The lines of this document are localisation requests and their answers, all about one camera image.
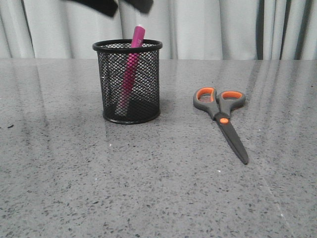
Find black mesh pen holder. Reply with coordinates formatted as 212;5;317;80
93;39;162;124

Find pink marker pen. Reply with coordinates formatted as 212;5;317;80
114;25;146;116

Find grey curtain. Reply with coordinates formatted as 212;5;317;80
0;0;317;60

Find grey orange scissors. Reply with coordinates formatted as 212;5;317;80
193;87;249;165

